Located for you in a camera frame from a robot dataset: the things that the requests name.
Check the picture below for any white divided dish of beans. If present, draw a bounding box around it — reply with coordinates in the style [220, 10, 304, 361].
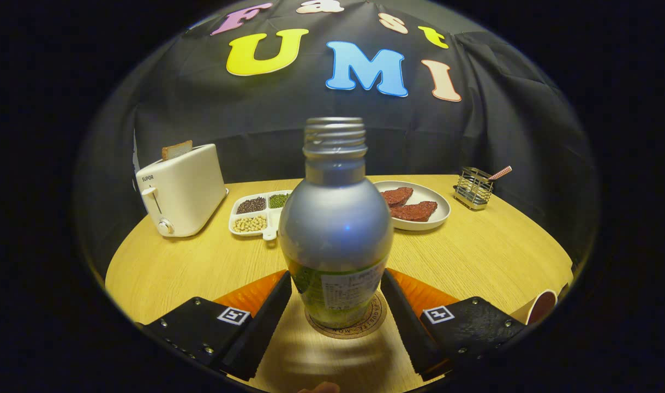
[229, 189, 293, 241]

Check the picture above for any beige cup with handle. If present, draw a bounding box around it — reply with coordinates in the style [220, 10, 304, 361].
[510, 289, 558, 326]

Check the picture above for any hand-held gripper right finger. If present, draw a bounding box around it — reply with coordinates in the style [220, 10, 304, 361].
[380, 268, 528, 382]

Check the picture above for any white plate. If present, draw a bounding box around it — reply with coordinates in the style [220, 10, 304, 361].
[373, 181, 451, 231]

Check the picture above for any wire mesh holder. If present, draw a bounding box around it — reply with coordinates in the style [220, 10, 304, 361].
[453, 166, 495, 211]

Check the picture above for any wooden table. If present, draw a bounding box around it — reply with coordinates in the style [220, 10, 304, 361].
[105, 175, 574, 393]

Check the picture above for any white toaster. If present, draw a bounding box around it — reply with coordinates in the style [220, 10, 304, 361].
[135, 144, 229, 238]

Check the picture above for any bread slice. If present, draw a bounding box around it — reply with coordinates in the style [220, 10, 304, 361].
[161, 140, 194, 161]

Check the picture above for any silver bottle with green label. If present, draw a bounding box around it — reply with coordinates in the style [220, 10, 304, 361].
[278, 117, 394, 329]

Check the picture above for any red meat slice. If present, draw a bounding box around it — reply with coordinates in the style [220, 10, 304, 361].
[380, 187, 414, 207]
[390, 201, 438, 222]

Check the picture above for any round brown coaster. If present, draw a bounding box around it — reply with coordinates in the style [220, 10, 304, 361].
[305, 289, 388, 340]

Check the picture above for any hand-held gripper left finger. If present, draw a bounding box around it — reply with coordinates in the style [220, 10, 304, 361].
[139, 270, 293, 382]

